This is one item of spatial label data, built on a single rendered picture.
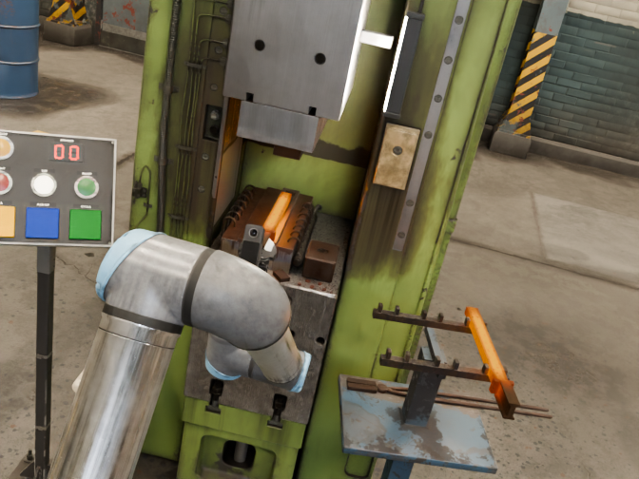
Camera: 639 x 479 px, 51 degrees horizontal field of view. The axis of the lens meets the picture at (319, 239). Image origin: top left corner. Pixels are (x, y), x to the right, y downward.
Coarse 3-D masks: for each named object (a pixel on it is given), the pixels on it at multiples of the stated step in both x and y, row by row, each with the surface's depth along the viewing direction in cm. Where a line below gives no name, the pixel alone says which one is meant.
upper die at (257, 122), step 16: (240, 112) 169; (256, 112) 168; (272, 112) 168; (288, 112) 167; (240, 128) 171; (256, 128) 170; (272, 128) 170; (288, 128) 169; (304, 128) 168; (320, 128) 182; (288, 144) 171; (304, 144) 170
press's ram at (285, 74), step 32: (256, 0) 157; (288, 0) 157; (320, 0) 156; (352, 0) 155; (256, 32) 160; (288, 32) 160; (320, 32) 159; (352, 32) 158; (256, 64) 163; (288, 64) 162; (320, 64) 162; (352, 64) 168; (256, 96) 167; (288, 96) 166; (320, 96) 165
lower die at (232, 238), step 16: (256, 192) 218; (272, 192) 217; (256, 208) 203; (288, 208) 205; (240, 224) 193; (288, 224) 197; (304, 224) 207; (224, 240) 184; (240, 240) 183; (288, 256) 183; (288, 272) 185
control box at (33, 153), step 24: (24, 144) 165; (48, 144) 167; (72, 144) 169; (96, 144) 171; (0, 168) 163; (24, 168) 165; (48, 168) 167; (72, 168) 169; (96, 168) 171; (0, 192) 163; (24, 192) 165; (72, 192) 169; (96, 192) 170; (24, 216) 164; (0, 240) 162; (24, 240) 164; (48, 240) 166; (72, 240) 168; (96, 240) 170
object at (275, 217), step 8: (280, 200) 199; (288, 200) 200; (272, 208) 191; (280, 208) 192; (272, 216) 186; (280, 216) 187; (264, 224) 180; (272, 224) 181; (272, 232) 175; (264, 240) 169; (272, 240) 176
